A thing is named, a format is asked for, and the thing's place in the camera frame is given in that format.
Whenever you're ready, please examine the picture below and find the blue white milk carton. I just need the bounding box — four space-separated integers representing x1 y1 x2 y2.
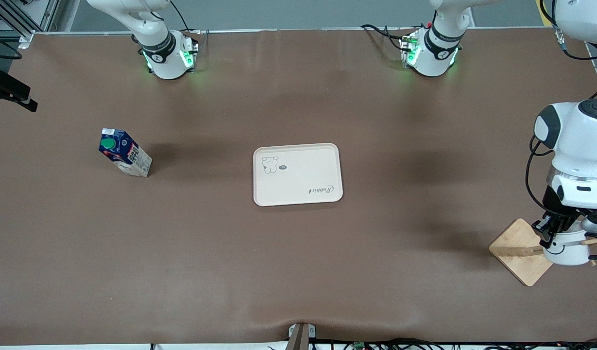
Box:
98 128 153 178

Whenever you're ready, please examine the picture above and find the wooden mug stand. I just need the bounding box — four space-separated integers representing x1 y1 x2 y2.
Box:
488 217 597 287

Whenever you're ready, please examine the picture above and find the white smiley face mug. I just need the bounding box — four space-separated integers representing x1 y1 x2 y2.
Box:
541 227 597 266

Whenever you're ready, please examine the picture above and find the black left base cable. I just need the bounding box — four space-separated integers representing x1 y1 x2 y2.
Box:
360 23 410 53

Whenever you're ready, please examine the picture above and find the black right base cable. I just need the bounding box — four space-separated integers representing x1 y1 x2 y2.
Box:
170 0 202 37

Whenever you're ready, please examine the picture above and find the aluminium frame profile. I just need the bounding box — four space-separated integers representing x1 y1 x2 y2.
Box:
0 0 61 52

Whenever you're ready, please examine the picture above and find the beige plastic tray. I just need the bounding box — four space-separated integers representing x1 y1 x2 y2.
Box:
253 142 344 207

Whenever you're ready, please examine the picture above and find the black base cable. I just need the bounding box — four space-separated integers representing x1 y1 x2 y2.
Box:
170 0 202 37
360 23 410 53

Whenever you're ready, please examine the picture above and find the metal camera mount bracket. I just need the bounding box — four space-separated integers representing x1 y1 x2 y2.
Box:
288 322 317 350

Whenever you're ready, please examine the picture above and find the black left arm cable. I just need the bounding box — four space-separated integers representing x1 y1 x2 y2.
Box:
524 0 597 217

